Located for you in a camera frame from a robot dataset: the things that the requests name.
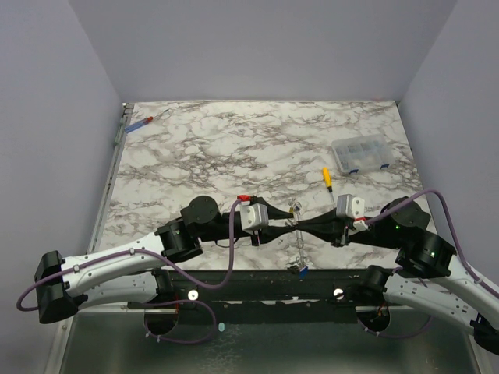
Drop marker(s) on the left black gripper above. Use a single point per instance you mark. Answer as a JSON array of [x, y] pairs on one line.
[[268, 234]]

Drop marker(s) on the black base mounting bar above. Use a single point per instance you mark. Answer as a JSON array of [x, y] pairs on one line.
[[262, 297]]

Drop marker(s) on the blue red screwdriver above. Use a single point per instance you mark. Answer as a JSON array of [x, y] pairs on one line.
[[137, 125]]

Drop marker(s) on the clear plastic screw box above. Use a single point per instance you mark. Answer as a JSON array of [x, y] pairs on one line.
[[362, 154]]

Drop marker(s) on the left aluminium rail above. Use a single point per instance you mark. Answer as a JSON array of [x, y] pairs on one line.
[[117, 147]]

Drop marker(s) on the blue key tag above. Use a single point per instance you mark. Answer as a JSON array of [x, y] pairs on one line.
[[303, 272]]

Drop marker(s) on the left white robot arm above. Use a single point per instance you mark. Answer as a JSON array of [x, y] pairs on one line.
[[65, 285]]

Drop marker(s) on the large grey metal keyring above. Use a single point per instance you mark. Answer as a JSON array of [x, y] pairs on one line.
[[300, 260]]

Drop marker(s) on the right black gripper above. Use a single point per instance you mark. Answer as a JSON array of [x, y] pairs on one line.
[[342, 231]]

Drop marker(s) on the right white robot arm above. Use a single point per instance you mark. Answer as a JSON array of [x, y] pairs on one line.
[[431, 275]]

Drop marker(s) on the yellow handled screwdriver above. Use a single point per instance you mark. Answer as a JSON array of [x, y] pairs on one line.
[[328, 183]]

